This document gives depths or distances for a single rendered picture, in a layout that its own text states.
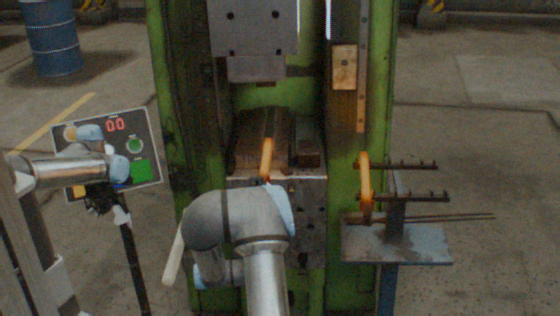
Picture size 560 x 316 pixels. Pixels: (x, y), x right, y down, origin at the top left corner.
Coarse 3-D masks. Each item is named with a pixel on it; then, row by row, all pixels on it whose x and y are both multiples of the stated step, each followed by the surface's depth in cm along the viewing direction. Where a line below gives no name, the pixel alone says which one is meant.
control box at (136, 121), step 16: (128, 112) 179; (144, 112) 180; (64, 128) 171; (112, 128) 176; (128, 128) 178; (144, 128) 180; (64, 144) 171; (112, 144) 176; (144, 144) 180; (128, 160) 177; (160, 176) 181; (64, 192) 170
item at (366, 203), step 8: (360, 152) 191; (360, 160) 186; (360, 168) 183; (368, 168) 181; (368, 176) 177; (368, 184) 172; (368, 192) 168; (360, 200) 163; (368, 200) 162; (360, 208) 164; (368, 208) 158; (368, 216) 155; (368, 224) 157
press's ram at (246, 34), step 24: (216, 0) 164; (240, 0) 164; (264, 0) 164; (288, 0) 163; (216, 24) 168; (240, 24) 168; (264, 24) 167; (288, 24) 167; (216, 48) 172; (240, 48) 172; (264, 48) 171; (288, 48) 171
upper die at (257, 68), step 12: (228, 60) 174; (240, 60) 174; (252, 60) 174; (264, 60) 174; (276, 60) 173; (228, 72) 176; (240, 72) 176; (252, 72) 176; (264, 72) 176; (276, 72) 175
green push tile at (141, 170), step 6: (138, 162) 178; (144, 162) 178; (132, 168) 177; (138, 168) 178; (144, 168) 178; (150, 168) 179; (132, 174) 177; (138, 174) 178; (144, 174) 178; (150, 174) 179; (138, 180) 177; (144, 180) 178
